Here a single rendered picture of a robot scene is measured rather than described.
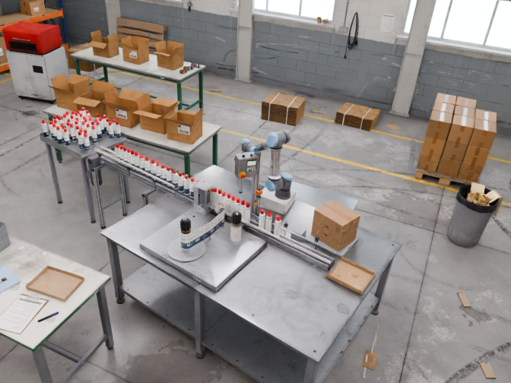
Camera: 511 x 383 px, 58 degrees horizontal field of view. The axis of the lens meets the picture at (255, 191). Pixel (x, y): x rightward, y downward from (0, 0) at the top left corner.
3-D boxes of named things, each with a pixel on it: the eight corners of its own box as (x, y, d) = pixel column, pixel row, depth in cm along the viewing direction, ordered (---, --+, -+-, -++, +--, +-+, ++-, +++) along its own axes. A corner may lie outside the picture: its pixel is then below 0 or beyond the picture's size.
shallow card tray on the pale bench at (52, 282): (26, 289, 338) (24, 286, 336) (48, 268, 357) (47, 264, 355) (65, 302, 330) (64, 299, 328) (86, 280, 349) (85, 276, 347)
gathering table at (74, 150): (53, 202, 565) (38, 133, 514) (95, 182, 608) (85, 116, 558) (93, 225, 531) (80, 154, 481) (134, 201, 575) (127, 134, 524)
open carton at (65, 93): (49, 109, 604) (43, 80, 584) (72, 97, 639) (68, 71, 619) (73, 115, 593) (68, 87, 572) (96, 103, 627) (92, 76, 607)
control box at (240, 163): (234, 173, 396) (235, 153, 386) (252, 170, 402) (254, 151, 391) (238, 179, 388) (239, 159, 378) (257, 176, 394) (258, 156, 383)
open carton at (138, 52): (118, 62, 772) (115, 39, 751) (134, 55, 804) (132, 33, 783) (136, 67, 758) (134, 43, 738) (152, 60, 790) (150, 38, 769)
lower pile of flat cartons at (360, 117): (333, 122, 804) (335, 111, 792) (344, 112, 845) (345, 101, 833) (369, 131, 780) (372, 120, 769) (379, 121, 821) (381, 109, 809)
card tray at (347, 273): (325, 277, 361) (326, 273, 359) (341, 259, 379) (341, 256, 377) (361, 295, 347) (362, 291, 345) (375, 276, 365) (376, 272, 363)
